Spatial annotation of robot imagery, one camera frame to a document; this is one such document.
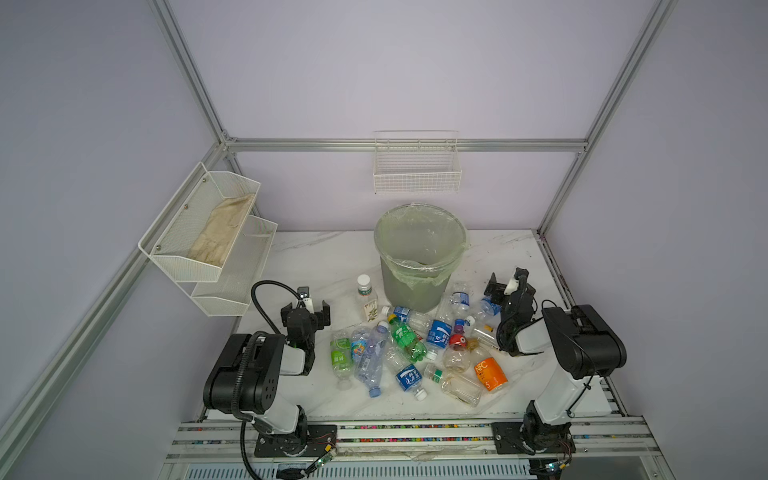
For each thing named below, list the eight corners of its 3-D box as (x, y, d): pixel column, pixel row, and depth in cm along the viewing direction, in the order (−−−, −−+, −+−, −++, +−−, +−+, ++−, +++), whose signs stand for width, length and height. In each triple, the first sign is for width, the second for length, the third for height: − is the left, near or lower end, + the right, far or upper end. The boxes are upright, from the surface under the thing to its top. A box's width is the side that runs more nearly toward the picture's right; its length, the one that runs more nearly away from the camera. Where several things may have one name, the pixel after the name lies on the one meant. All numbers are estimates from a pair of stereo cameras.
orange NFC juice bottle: (490, 395, 81) (494, 392, 79) (458, 350, 90) (460, 345, 87) (508, 384, 83) (511, 380, 81) (475, 341, 92) (477, 336, 89)
